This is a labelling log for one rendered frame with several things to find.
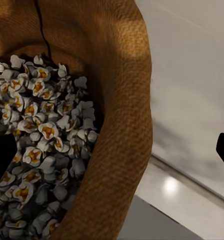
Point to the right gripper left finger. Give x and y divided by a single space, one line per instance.
8 150

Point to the popcorn bag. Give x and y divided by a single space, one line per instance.
107 42

